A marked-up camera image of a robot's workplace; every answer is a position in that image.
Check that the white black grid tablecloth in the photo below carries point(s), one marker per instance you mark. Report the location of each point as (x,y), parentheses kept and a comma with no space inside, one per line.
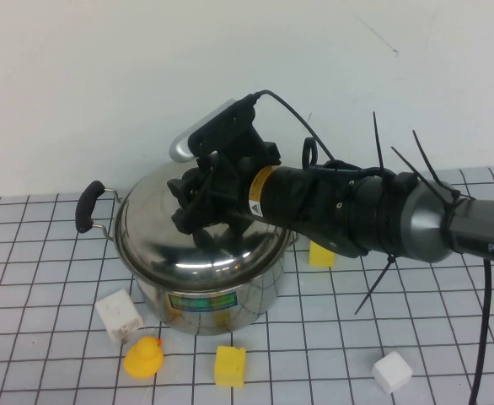
(40,261)

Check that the white foam cube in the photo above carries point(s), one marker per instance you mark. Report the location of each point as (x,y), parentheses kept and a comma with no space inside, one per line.
(392,371)

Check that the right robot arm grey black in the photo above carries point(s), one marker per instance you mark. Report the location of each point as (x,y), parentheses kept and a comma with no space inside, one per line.
(424,219)

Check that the white power adapter plug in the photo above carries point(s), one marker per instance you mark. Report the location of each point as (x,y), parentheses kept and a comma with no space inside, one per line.
(116,314)

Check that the yellow rubber duck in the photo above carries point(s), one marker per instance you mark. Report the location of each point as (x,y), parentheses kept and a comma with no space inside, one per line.
(142,358)

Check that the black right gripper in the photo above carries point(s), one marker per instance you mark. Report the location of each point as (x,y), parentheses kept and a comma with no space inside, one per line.
(223,192)

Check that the black zip tie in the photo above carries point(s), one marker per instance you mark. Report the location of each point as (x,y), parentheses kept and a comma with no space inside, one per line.
(373,287)
(377,139)
(407,158)
(427,156)

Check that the yellow foam cube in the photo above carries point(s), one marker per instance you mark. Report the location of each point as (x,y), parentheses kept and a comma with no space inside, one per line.
(318,255)
(229,367)

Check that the silver wrist camera black mount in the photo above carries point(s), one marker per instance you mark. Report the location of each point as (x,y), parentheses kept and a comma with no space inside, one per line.
(217,124)

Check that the stainless steel lid black knob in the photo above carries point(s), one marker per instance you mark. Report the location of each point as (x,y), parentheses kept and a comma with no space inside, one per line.
(154,253)

